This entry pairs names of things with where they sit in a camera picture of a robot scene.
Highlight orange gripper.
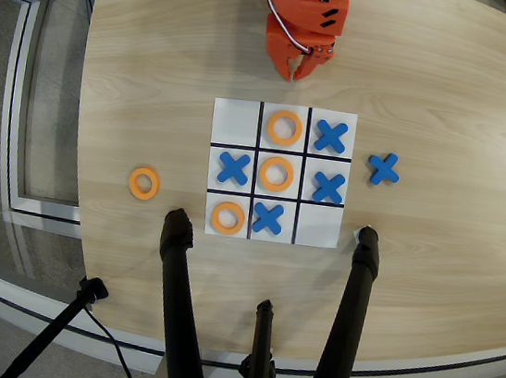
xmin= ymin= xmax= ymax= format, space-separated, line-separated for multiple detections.
xmin=258 ymin=11 xmax=341 ymax=88

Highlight orange foam ring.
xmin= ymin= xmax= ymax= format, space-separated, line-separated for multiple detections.
xmin=264 ymin=107 xmax=307 ymax=149
xmin=256 ymin=153 xmax=298 ymax=194
xmin=208 ymin=199 xmax=249 ymax=238
xmin=126 ymin=165 xmax=163 ymax=202

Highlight blue foam cross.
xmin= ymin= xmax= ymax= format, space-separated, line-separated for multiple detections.
xmin=215 ymin=150 xmax=253 ymax=188
xmin=313 ymin=118 xmax=352 ymax=155
xmin=310 ymin=170 xmax=347 ymax=207
xmin=364 ymin=150 xmax=404 ymax=189
xmin=250 ymin=201 xmax=287 ymax=237

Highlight white tic-tac-toe grid board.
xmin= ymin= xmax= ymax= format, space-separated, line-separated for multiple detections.
xmin=196 ymin=94 xmax=360 ymax=253

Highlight small white paper tag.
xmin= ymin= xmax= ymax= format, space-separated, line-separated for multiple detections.
xmin=351 ymin=222 xmax=373 ymax=249

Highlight black tripod leg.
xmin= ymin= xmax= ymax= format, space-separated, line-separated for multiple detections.
xmin=237 ymin=296 xmax=290 ymax=378
xmin=142 ymin=205 xmax=237 ymax=378
xmin=300 ymin=219 xmax=386 ymax=378

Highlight thin black stand pole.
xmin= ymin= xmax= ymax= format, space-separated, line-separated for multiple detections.
xmin=0 ymin=265 xmax=112 ymax=378

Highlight white robot servo cable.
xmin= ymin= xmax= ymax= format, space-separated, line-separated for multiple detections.
xmin=256 ymin=0 xmax=336 ymax=61

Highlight metal glass partition frame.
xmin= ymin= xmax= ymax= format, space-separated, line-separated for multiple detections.
xmin=0 ymin=0 xmax=117 ymax=229

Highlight black cable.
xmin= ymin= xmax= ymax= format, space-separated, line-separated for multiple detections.
xmin=72 ymin=305 xmax=145 ymax=378

